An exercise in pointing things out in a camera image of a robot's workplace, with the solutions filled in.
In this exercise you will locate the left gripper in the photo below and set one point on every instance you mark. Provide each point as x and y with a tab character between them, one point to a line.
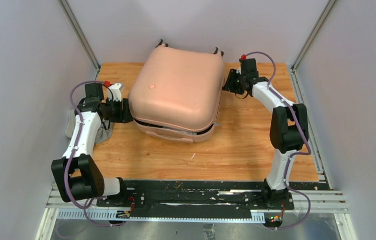
124	115

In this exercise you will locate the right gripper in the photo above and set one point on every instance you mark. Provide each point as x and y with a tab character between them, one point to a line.
229	85

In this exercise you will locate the pink suitcase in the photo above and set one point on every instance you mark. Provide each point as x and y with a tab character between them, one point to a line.
176	96

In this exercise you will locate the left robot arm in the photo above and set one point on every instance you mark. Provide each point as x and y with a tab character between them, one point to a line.
75	173

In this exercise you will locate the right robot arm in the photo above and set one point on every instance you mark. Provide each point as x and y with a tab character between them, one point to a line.
288	128

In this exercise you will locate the grey cloth garment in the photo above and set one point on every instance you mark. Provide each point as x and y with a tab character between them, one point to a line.
103	132

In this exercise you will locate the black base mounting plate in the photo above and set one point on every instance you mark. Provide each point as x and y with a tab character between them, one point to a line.
186	199

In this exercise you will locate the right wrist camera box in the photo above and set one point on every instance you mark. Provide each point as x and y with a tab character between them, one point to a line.
239	71

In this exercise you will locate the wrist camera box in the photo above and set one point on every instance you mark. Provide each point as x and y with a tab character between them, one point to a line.
115	92
239	71

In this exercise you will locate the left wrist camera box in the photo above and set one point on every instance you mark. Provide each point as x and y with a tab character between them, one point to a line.
115	92

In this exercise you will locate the aluminium frame rails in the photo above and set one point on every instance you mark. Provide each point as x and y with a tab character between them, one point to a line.
305	202

